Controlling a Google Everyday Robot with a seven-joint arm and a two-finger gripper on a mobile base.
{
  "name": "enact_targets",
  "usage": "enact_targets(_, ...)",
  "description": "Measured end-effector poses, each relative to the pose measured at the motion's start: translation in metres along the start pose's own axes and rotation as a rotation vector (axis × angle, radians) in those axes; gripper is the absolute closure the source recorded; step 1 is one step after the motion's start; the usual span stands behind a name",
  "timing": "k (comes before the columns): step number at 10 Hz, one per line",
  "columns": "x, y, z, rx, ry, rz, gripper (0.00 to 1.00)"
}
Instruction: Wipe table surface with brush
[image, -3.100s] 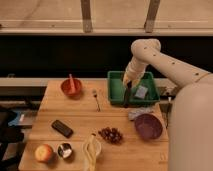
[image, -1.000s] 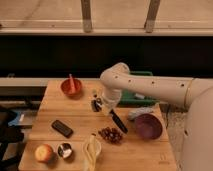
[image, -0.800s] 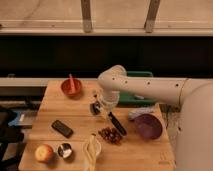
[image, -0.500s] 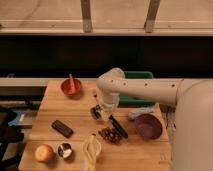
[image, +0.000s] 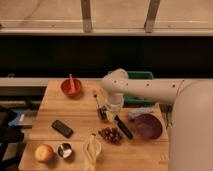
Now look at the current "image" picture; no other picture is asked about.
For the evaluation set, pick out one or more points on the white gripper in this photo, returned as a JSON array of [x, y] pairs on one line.
[[114, 103]]

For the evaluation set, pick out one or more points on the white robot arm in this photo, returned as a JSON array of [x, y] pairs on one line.
[[191, 139]]

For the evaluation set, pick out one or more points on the crumpled grey cloth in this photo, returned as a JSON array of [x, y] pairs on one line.
[[139, 111]]

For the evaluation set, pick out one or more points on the green plastic bin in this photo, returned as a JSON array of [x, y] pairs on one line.
[[134, 101]]

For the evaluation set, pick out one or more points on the bunch of dark grapes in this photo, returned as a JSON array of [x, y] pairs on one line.
[[111, 135]]

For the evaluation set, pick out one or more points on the left window frame post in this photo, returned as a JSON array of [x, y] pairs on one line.
[[86, 16]]

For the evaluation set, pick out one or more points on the small metal cup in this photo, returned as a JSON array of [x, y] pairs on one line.
[[65, 150]]

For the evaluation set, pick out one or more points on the right window frame post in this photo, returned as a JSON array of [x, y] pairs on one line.
[[151, 15]]

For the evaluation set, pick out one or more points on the red bowl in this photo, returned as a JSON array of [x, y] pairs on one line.
[[65, 87]]

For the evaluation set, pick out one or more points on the orange carrot stick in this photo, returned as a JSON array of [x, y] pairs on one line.
[[72, 84]]

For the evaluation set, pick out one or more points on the black handled brush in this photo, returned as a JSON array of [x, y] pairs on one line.
[[123, 127]]

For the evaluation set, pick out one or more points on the metal fork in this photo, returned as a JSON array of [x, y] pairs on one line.
[[96, 99]]

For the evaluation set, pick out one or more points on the window frame post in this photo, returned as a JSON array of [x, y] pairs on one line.
[[151, 15], [86, 16]]

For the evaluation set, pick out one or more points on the banana in glass bowl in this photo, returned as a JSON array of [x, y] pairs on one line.
[[91, 150]]

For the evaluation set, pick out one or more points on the red yellow apple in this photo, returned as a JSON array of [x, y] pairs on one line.
[[44, 153]]

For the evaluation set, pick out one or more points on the black rectangular remote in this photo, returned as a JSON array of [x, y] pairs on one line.
[[62, 128]]

